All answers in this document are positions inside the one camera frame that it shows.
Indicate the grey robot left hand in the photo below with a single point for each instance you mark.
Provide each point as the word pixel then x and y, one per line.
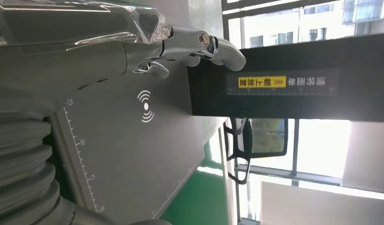
pixel 71 56

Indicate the black inbound scanner machine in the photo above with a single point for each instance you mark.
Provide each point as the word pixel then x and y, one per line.
pixel 127 155

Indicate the black office chair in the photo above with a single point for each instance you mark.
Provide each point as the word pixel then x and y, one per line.
pixel 269 136

